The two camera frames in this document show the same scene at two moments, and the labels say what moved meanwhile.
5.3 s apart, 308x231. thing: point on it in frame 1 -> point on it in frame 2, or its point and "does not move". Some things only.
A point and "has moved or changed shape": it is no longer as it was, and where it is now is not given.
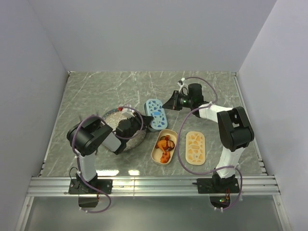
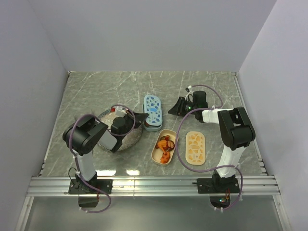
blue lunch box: (154, 107) has moved or changed shape
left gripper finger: (147, 120) -> (139, 118)
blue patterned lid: (155, 109) has moved or changed shape
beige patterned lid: (195, 150) does not move
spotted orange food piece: (165, 157) does not move
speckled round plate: (111, 119) does not move
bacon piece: (170, 143) does not move
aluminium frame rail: (148, 186) does not move
